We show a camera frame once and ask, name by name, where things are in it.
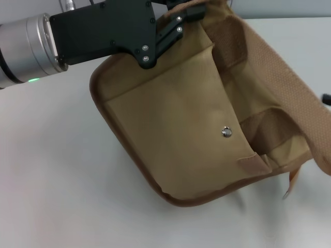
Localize left gripper cable with connector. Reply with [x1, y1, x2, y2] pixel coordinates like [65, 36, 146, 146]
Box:
[58, 0, 96, 12]

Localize khaki canvas food bag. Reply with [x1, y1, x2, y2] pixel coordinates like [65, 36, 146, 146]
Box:
[88, 0, 331, 209]

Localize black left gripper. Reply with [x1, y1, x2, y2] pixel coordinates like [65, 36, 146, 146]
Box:
[49, 0, 207, 70]

